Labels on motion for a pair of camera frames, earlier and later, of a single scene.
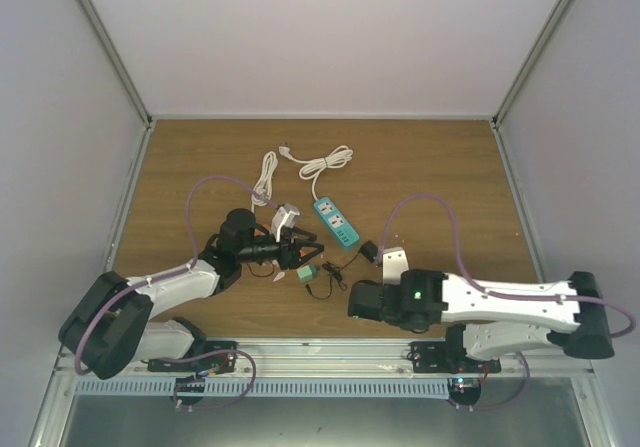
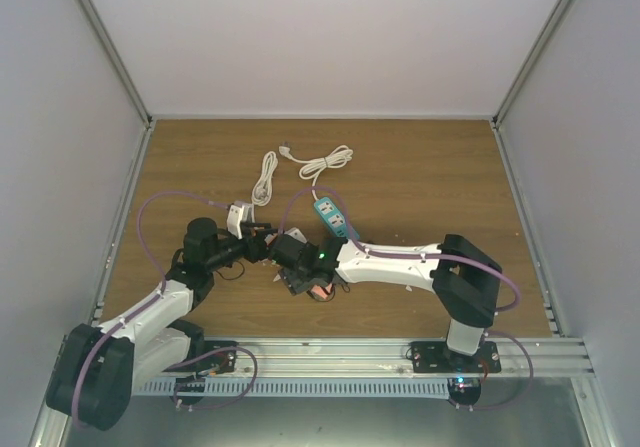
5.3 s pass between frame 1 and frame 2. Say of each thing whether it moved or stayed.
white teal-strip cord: stayed
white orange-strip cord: stayed
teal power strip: stayed
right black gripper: moved
